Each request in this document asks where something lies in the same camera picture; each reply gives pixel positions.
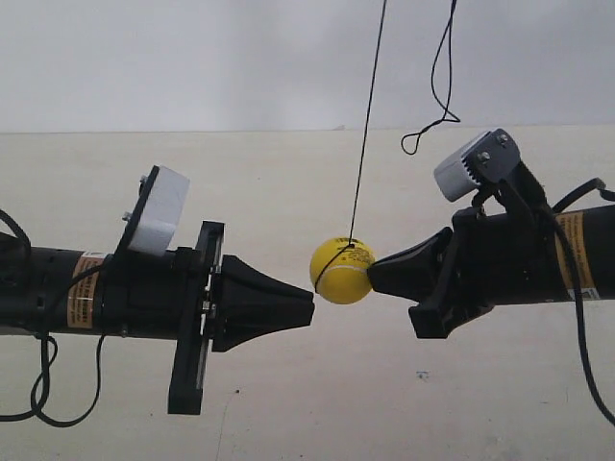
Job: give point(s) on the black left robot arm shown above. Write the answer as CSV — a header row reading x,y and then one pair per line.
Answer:
x,y
45,290

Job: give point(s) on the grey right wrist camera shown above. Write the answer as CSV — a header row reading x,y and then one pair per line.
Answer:
x,y
490,166

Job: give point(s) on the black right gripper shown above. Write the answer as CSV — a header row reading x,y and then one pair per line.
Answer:
x,y
490,261

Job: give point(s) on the yellow tennis ball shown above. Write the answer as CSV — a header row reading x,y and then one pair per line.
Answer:
x,y
338,270

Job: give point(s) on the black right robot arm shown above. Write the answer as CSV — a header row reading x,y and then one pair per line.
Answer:
x,y
590,234

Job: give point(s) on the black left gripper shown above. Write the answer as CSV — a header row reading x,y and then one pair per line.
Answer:
x,y
163,297

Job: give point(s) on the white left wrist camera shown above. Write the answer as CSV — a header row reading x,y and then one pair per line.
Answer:
x,y
151,225

